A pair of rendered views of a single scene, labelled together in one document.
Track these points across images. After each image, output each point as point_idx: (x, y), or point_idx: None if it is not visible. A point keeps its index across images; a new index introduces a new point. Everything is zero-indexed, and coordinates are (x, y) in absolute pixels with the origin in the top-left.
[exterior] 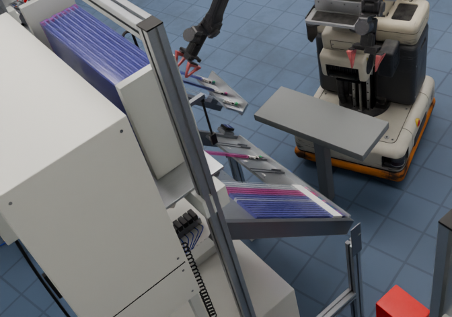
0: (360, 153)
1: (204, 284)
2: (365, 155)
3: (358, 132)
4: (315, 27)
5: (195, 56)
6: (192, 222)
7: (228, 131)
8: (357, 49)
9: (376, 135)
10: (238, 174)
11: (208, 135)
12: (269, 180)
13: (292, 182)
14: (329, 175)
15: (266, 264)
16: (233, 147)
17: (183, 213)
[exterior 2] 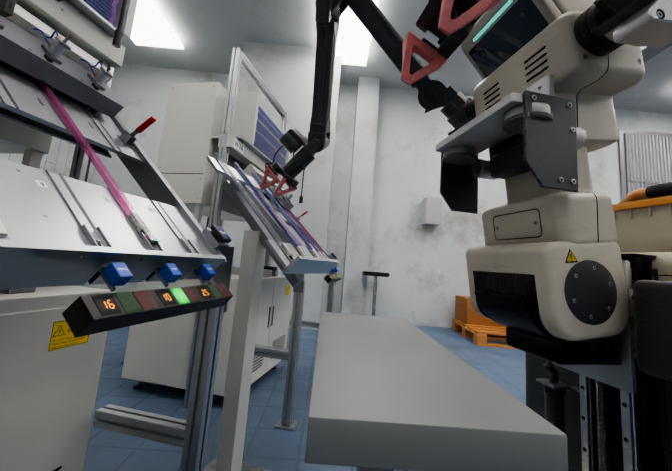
0: (318, 407)
1: None
2: (331, 444)
3: (408, 386)
4: (469, 192)
5: (285, 171)
6: None
7: (211, 233)
8: (440, 45)
9: (453, 422)
10: (199, 355)
11: (177, 208)
12: (4, 171)
13: (35, 238)
14: None
15: None
16: (162, 221)
17: (52, 289)
